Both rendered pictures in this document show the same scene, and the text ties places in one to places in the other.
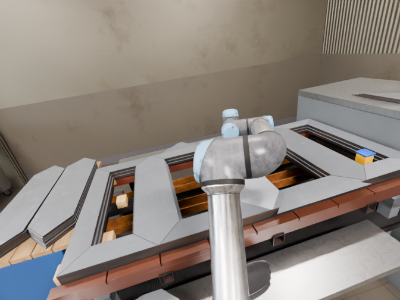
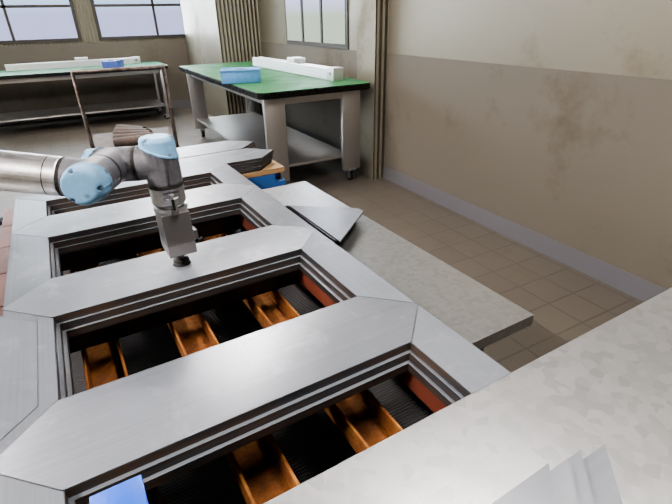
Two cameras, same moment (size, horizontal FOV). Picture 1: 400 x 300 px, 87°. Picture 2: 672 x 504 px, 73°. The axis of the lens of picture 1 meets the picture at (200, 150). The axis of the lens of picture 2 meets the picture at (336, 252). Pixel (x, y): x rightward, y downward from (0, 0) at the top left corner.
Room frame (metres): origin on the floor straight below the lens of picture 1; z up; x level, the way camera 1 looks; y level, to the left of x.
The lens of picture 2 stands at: (1.02, -1.23, 1.39)
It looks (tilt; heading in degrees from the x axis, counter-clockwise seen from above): 27 degrees down; 71
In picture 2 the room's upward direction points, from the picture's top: 1 degrees counter-clockwise
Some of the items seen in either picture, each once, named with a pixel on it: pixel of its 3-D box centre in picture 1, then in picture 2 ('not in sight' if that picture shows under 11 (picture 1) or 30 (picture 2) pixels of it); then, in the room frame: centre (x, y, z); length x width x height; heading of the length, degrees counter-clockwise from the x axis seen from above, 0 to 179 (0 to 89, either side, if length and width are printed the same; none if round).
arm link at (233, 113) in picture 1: (230, 121); (159, 161); (0.97, -0.17, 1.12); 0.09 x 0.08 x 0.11; 167
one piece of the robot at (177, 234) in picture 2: not in sight; (180, 225); (0.99, -0.17, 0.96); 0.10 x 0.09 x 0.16; 12
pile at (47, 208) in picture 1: (52, 195); (183, 164); (1.02, 0.88, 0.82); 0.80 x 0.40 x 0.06; 11
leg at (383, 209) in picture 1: (377, 241); not in sight; (0.79, -0.92, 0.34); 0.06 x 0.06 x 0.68; 11
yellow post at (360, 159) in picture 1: (361, 170); not in sight; (0.88, -0.81, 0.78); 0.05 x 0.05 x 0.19; 11
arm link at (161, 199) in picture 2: not in sight; (168, 195); (0.98, -0.17, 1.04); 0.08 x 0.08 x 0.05
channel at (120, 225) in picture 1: (237, 191); (185, 320); (0.96, -0.17, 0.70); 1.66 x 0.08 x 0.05; 101
